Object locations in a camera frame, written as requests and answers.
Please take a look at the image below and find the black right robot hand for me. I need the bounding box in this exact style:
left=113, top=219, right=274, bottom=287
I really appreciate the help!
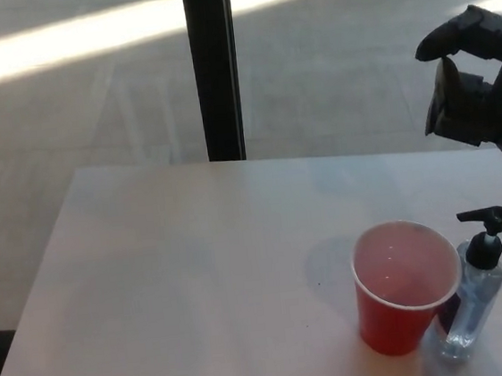
left=410, top=2, right=502, bottom=180

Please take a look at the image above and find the clear hand soap pump bottle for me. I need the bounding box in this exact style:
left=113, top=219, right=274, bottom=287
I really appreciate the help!
left=423, top=205, right=502, bottom=364

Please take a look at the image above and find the red plastic cup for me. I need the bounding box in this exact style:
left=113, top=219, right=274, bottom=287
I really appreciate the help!
left=347, top=214, right=471, bottom=361

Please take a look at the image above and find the black vertical window post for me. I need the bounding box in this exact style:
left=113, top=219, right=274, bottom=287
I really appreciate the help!
left=180, top=0, right=249, bottom=166

